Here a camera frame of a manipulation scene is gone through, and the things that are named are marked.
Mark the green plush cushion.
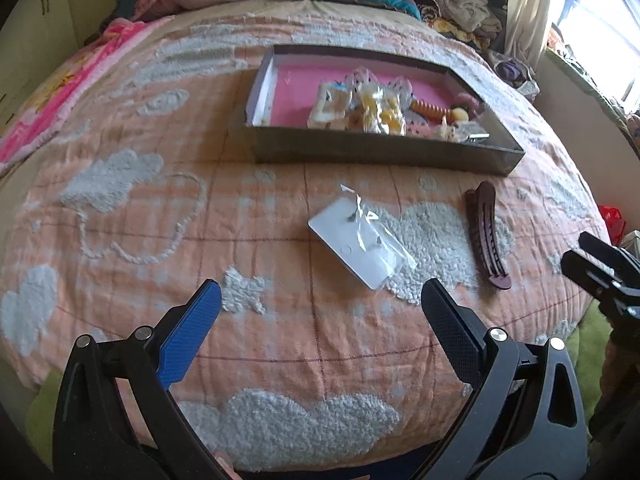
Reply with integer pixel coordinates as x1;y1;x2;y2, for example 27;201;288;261
570;305;616;411

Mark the red bag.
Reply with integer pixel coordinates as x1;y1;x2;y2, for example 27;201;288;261
597;205;626;233

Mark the purple cloth bundle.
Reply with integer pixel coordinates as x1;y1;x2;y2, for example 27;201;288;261
487;52;541;98

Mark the white earring card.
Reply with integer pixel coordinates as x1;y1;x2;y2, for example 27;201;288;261
307;185;418;291

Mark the sheer dotted bow hair accessory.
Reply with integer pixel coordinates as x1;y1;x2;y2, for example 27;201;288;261
342;66;451;140

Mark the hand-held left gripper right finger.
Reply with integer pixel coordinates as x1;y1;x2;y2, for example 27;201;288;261
415;277;588;480

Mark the cream curtain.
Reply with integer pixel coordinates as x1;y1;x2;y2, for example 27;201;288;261
505;0;586;68

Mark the grey box with pink lining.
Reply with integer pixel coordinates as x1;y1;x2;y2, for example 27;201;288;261
245;44;526;177

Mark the yellow-green cloth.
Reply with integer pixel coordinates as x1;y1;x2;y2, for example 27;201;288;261
22;367;66;453

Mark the window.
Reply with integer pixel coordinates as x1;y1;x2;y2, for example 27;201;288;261
550;0;640;111

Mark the orange spiral hair tie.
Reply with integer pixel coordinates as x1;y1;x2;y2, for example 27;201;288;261
410;100;451;120

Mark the white hair accessory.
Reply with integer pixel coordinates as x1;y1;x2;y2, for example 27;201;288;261
307;82;351;128

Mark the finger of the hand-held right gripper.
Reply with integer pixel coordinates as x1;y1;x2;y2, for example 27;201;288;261
577;231;640;281
560;250;640;321

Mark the brown hair clip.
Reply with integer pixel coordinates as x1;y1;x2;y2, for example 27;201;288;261
465;181;511;292

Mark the person's right forearm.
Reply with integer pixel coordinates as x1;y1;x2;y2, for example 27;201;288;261
590;340;640;441

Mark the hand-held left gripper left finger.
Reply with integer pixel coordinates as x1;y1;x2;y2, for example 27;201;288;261
52;280;236;480

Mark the pile of clothes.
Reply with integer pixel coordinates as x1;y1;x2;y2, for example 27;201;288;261
375;0;506;46

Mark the cream wardrobe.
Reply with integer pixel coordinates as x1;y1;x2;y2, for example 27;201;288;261
0;0;121;126

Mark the colourful cloth pile on windowsill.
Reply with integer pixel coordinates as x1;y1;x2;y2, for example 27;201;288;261
545;25;640;161

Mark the pink printed blanket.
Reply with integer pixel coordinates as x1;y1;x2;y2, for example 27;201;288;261
0;16;173;171

